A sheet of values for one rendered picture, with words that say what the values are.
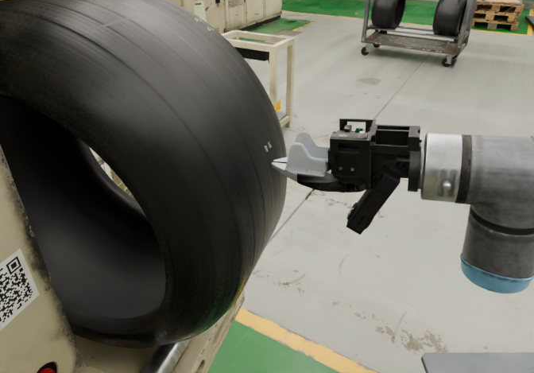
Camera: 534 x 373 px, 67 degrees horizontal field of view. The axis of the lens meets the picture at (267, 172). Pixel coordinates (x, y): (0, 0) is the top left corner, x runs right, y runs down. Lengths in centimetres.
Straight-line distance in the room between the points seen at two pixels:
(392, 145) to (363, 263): 180
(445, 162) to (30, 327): 54
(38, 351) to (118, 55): 38
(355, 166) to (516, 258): 23
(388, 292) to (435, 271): 32
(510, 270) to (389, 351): 140
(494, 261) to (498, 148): 15
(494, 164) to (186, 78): 38
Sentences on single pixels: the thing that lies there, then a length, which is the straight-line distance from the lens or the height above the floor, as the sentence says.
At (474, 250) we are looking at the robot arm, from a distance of 62.
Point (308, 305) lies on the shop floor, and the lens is 207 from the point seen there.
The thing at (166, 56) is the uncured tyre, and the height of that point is 143.
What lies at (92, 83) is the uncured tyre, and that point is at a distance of 49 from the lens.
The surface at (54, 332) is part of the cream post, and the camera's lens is 64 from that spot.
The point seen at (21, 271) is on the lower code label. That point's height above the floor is 123.
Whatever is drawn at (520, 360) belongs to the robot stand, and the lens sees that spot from 134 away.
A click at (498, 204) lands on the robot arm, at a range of 57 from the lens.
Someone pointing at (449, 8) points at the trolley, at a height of 72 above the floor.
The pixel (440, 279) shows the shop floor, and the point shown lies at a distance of 236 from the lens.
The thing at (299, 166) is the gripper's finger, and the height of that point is 127.
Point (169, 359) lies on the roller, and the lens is 80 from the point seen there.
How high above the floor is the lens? 157
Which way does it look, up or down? 31 degrees down
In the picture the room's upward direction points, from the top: straight up
